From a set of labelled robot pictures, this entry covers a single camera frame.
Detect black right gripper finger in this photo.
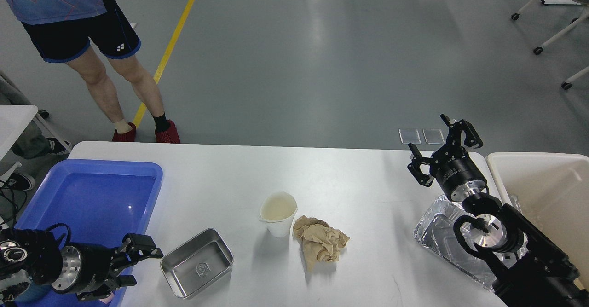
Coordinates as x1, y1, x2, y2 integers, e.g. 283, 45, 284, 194
407, 143, 435, 187
440, 114, 484, 159

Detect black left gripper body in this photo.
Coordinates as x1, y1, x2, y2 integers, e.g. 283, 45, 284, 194
51, 243, 121, 301

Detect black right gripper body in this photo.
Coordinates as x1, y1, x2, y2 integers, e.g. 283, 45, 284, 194
432, 155, 487, 202

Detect aluminium foil tray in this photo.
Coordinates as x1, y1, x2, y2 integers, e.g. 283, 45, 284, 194
414, 195, 505, 292

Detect stainless steel rectangular tray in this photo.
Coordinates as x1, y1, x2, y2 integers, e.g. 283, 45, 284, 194
160, 228, 234, 299

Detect pink plastic mug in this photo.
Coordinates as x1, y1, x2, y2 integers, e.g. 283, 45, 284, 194
99, 292, 114, 305

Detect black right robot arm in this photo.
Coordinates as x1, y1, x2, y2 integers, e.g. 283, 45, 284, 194
407, 114, 588, 307

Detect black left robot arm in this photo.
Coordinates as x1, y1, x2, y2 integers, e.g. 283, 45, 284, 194
0, 223, 164, 307

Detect clear floor plate left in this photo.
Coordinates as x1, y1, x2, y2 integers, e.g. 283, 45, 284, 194
398, 128, 422, 144

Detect clear floor plate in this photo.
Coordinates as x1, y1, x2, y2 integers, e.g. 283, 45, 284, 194
398, 128, 422, 144
422, 128, 445, 144

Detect clear floor plate right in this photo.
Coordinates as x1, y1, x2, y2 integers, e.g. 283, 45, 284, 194
422, 128, 445, 144

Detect blue plastic tray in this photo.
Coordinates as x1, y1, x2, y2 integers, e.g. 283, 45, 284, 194
12, 159, 164, 307

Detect beige plastic bin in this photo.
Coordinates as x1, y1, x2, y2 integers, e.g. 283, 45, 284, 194
486, 152, 589, 288

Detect black sneaker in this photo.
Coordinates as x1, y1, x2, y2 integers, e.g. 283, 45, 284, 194
3, 172, 36, 191

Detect crumpled brown paper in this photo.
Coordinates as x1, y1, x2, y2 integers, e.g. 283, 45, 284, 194
293, 215, 351, 272

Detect white paper cup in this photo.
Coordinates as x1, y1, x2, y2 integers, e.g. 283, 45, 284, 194
259, 191, 297, 238

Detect white side table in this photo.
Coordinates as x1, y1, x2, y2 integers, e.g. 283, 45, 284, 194
0, 105, 72, 161

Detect person in blue shirt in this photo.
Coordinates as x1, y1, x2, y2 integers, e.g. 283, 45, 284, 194
6, 0, 180, 144

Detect black floor cables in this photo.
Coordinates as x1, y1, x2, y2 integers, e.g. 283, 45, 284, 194
0, 178, 21, 232

